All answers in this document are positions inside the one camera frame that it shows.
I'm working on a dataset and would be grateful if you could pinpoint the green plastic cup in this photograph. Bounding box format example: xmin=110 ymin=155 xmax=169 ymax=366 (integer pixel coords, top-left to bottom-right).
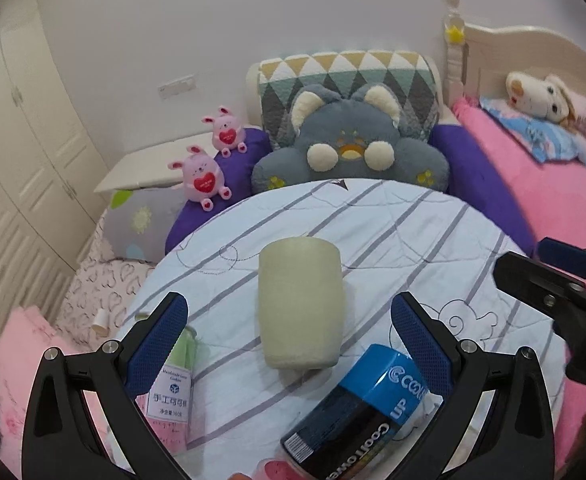
xmin=257 ymin=236 xmax=346 ymax=370

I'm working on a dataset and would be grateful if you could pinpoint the pink blanket on bed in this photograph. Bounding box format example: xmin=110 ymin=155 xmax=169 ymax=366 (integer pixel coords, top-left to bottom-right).
xmin=451 ymin=96 xmax=586 ymax=468

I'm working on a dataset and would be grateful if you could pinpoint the pink folded quilt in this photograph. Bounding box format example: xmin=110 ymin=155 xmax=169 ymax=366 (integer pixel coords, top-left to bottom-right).
xmin=0 ymin=306 xmax=99 ymax=477

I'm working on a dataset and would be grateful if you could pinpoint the small white tube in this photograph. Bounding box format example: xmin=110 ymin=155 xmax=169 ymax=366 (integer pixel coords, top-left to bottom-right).
xmin=91 ymin=309 xmax=110 ymax=338

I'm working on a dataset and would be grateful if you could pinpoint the blue floral pillow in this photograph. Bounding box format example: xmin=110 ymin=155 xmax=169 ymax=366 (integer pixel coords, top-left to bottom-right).
xmin=480 ymin=96 xmax=586 ymax=166

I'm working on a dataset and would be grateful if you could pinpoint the purple cushion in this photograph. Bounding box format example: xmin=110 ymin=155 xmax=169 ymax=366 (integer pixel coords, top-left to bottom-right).
xmin=165 ymin=125 xmax=536 ymax=256

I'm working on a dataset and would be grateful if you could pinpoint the heart pattern sheet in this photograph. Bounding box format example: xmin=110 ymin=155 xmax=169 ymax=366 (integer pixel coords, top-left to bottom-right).
xmin=54 ymin=212 xmax=154 ymax=350

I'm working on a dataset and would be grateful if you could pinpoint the blue cool towel can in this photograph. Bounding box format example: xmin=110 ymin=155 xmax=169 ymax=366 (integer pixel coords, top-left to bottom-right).
xmin=281 ymin=344 xmax=440 ymax=479

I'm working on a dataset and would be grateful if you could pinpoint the white dog plush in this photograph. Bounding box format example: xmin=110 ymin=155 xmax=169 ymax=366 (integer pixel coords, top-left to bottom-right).
xmin=506 ymin=72 xmax=578 ymax=130

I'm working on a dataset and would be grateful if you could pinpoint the cream bed headboard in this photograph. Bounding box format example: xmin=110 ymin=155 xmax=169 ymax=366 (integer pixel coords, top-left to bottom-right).
xmin=442 ymin=0 xmax=586 ymax=106

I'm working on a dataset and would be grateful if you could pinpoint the grey flower pillow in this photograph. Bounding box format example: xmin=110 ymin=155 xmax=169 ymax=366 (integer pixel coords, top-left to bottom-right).
xmin=101 ymin=188 xmax=186 ymax=264

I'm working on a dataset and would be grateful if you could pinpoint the triangle pattern pillow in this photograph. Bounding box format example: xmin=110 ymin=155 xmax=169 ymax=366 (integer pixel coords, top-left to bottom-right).
xmin=246 ymin=50 xmax=441 ymax=148

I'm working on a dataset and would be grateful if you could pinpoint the grey cat plush cushion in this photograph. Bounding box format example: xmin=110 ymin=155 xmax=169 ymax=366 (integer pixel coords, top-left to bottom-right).
xmin=252 ymin=84 xmax=450 ymax=193

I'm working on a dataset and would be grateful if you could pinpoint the yellow star sticker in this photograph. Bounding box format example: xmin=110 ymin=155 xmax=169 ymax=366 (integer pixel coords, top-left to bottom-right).
xmin=444 ymin=25 xmax=466 ymax=44

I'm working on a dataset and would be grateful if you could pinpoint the white striped table quilt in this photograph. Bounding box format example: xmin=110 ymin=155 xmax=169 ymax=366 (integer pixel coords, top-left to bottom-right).
xmin=125 ymin=179 xmax=566 ymax=479

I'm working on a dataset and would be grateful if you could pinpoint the white side table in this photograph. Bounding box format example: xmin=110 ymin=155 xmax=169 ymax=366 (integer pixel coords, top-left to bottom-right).
xmin=93 ymin=132 xmax=217 ymax=194

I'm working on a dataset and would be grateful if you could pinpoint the cream wardrobe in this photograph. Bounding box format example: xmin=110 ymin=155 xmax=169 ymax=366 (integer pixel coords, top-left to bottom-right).
xmin=0 ymin=0 xmax=107 ymax=334

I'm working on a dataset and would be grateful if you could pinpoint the pink bunny plush front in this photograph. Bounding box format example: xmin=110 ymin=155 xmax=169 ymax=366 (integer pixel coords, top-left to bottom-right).
xmin=167 ymin=145 xmax=232 ymax=211

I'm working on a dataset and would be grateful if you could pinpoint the pink bunny plush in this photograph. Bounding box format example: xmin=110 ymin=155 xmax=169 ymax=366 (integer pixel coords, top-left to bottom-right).
xmin=202 ymin=106 xmax=247 ymax=158
xmin=167 ymin=145 xmax=232 ymax=211

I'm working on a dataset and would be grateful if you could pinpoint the pink bunny plush back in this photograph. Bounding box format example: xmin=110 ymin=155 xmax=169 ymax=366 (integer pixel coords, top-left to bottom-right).
xmin=202 ymin=106 xmax=247 ymax=158

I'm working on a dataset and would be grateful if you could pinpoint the white wall socket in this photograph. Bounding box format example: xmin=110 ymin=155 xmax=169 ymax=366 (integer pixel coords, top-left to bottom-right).
xmin=157 ymin=75 xmax=197 ymax=100

